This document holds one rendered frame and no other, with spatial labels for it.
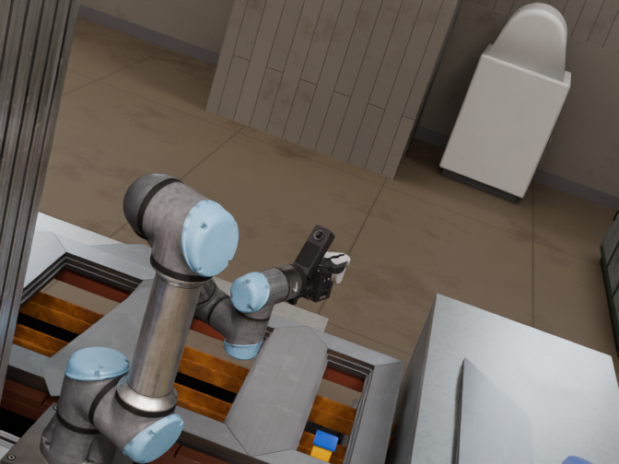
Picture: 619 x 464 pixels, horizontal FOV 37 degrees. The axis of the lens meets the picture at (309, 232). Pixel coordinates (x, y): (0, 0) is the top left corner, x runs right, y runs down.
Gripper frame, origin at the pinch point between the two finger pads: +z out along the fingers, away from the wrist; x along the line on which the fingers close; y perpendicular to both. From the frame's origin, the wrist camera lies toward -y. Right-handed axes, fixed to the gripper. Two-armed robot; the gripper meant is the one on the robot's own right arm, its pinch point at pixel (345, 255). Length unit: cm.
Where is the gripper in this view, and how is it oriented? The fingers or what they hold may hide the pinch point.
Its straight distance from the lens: 212.3
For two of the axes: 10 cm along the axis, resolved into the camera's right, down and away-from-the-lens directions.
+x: 7.8, 3.4, -5.3
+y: -1.9, 9.3, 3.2
